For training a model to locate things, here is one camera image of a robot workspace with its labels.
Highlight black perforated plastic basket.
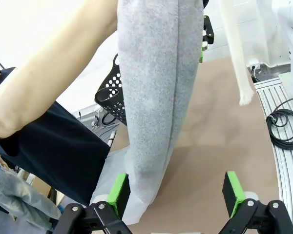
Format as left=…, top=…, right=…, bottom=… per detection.
left=94, top=53, right=127, bottom=126

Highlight coiled black cable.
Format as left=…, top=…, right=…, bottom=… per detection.
left=266, top=95, right=293, bottom=151

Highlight person in black T-shirt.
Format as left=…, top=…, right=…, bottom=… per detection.
left=0, top=67, right=111, bottom=207

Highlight grey training pants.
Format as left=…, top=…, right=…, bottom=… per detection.
left=90, top=0, right=206, bottom=226

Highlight person's right forearm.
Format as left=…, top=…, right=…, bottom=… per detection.
left=0, top=0, right=119, bottom=141

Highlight light blue denim jeans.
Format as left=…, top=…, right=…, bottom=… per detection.
left=0, top=156, right=62, bottom=230

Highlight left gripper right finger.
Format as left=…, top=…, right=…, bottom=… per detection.
left=219, top=171, right=293, bottom=234

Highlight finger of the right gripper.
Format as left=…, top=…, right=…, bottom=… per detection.
left=199, top=14, right=215, bottom=64

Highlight white drawstring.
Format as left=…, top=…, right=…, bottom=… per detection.
left=219, top=0, right=256, bottom=107

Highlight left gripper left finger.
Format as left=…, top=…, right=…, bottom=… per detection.
left=53, top=173, right=132, bottom=234

